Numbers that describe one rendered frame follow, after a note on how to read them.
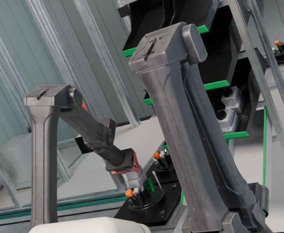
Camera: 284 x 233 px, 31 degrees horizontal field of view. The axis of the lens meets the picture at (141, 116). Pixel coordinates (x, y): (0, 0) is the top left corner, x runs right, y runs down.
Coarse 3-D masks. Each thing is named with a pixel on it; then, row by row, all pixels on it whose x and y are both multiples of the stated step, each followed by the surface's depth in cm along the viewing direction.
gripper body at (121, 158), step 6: (120, 150) 169; (126, 150) 172; (132, 150) 171; (114, 156) 166; (120, 156) 168; (126, 156) 170; (108, 162) 174; (114, 162) 168; (120, 162) 169; (126, 162) 169; (132, 162) 169; (108, 168) 172; (114, 168) 171
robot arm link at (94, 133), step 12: (72, 96) 122; (72, 108) 126; (84, 108) 139; (72, 120) 134; (84, 120) 139; (96, 120) 150; (84, 132) 144; (96, 132) 150; (96, 144) 158; (108, 144) 159
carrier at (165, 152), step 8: (168, 152) 200; (168, 160) 200; (152, 168) 208; (160, 168) 200; (168, 168) 197; (152, 176) 201; (160, 176) 198; (168, 176) 195; (176, 176) 192; (160, 184) 193
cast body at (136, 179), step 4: (128, 172) 177; (132, 172) 176; (136, 172) 176; (140, 172) 178; (144, 172) 180; (128, 176) 177; (132, 176) 177; (136, 176) 176; (140, 176) 177; (144, 176) 179; (128, 180) 177; (132, 180) 176; (136, 180) 175; (140, 180) 176; (144, 180) 179; (128, 184) 177; (132, 184) 176; (136, 184) 176; (140, 184) 176
